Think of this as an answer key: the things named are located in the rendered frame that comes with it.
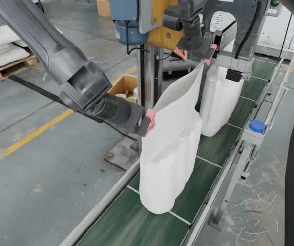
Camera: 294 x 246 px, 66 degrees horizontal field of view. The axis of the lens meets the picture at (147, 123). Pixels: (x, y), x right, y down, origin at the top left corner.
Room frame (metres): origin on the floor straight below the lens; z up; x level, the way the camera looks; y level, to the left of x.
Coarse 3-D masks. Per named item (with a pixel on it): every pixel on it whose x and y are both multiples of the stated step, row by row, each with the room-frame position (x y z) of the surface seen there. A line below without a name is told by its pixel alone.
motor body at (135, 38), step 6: (138, 18) 0.96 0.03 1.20; (120, 24) 0.99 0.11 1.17; (132, 24) 0.96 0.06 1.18; (120, 30) 0.97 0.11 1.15; (132, 30) 0.95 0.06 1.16; (138, 30) 0.96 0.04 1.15; (120, 36) 0.97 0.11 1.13; (132, 36) 0.95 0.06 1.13; (138, 36) 0.96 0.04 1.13; (144, 36) 0.98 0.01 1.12; (120, 42) 0.99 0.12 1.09; (132, 42) 0.95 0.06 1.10; (138, 42) 0.96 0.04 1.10; (144, 42) 0.98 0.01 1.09
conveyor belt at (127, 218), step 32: (256, 64) 2.24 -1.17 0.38; (256, 96) 1.63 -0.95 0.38; (224, 128) 1.21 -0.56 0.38; (224, 160) 0.92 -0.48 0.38; (128, 192) 0.69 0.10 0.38; (192, 192) 0.69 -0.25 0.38; (96, 224) 0.52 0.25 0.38; (128, 224) 0.52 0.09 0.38; (160, 224) 0.52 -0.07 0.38; (192, 224) 0.56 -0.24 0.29
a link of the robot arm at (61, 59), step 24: (0, 0) 0.31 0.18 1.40; (24, 0) 0.33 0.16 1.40; (24, 24) 0.32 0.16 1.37; (48, 24) 0.34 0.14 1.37; (48, 48) 0.32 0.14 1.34; (72, 48) 0.34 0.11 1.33; (48, 72) 0.31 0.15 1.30; (72, 72) 0.33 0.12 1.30; (96, 72) 0.35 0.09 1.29; (72, 96) 0.31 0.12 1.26
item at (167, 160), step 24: (192, 72) 0.86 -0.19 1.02; (168, 96) 0.74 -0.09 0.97; (192, 96) 0.78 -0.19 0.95; (168, 120) 0.62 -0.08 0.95; (192, 120) 0.78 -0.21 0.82; (144, 144) 0.53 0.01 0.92; (168, 144) 0.63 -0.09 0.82; (192, 144) 0.70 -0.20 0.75; (144, 168) 0.58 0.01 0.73; (168, 168) 0.55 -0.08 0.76; (192, 168) 0.75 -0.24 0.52; (144, 192) 0.57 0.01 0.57; (168, 192) 0.55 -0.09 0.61
